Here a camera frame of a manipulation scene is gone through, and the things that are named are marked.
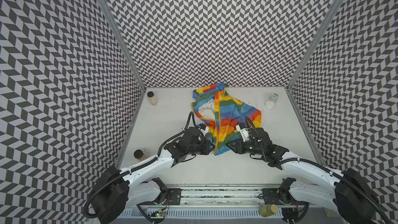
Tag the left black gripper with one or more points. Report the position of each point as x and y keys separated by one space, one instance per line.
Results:
x=206 y=149

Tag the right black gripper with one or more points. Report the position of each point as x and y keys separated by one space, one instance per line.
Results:
x=242 y=146

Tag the rainbow coloured jacket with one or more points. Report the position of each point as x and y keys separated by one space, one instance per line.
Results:
x=222 y=113

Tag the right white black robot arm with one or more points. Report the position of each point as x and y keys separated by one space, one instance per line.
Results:
x=345 y=192

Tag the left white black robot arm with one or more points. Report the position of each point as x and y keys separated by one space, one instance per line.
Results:
x=117 y=189

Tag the white bottle back right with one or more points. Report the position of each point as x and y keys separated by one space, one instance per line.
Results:
x=271 y=102

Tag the black-lid jar front left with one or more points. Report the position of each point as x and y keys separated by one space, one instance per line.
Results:
x=139 y=155

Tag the black-lid jar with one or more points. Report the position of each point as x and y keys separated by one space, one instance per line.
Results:
x=139 y=155
x=152 y=98

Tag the black-lid jar back left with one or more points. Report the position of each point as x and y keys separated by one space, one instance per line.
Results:
x=152 y=98

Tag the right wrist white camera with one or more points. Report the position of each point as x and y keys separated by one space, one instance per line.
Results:
x=244 y=131

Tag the aluminium front rail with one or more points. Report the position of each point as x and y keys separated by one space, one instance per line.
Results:
x=250 y=195

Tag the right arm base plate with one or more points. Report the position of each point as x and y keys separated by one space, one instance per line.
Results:
x=279 y=197

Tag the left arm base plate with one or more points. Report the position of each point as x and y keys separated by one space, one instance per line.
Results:
x=172 y=196

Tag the tan-lid jar on rail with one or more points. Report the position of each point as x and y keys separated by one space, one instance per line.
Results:
x=268 y=210

